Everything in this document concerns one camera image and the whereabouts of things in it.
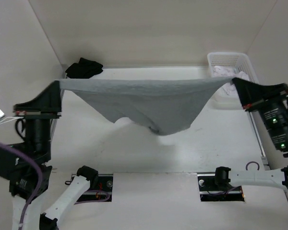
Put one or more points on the folded black tank top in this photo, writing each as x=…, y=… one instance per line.
x=84, y=69

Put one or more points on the right metal table rail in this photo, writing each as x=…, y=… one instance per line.
x=263, y=155

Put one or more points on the metal table rail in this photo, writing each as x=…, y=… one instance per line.
x=263, y=155
x=54, y=121

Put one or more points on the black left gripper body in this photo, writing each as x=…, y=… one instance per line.
x=39, y=130

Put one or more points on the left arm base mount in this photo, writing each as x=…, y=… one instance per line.
x=102, y=191

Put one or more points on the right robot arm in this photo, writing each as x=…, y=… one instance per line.
x=278, y=178

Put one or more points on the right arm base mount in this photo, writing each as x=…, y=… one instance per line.
x=210, y=192

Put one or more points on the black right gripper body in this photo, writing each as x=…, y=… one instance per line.
x=277, y=116

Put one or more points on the pink tank top in basket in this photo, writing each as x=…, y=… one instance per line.
x=228, y=88

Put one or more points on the white plastic laundry basket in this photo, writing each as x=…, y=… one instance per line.
x=233, y=64

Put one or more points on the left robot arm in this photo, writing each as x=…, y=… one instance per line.
x=24, y=165

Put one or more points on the grey tank top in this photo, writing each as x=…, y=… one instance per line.
x=165, y=107

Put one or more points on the left metal table rail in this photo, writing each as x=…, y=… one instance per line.
x=54, y=121

